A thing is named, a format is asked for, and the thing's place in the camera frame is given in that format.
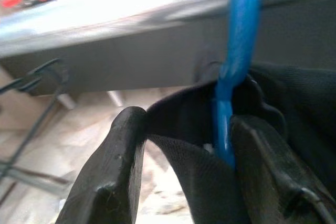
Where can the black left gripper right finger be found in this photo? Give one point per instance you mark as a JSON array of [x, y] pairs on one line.
[[262, 171]]

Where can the silver metal clothes rack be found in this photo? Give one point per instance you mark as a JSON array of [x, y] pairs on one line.
[[157, 58]]

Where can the blue plastic hanger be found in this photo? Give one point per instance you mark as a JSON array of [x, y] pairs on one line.
[[241, 24]]

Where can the black T-shirt with logo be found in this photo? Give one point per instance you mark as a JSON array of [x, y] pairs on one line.
[[302, 98]]

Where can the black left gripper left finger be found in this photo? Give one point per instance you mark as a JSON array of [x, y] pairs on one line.
[[113, 161]]

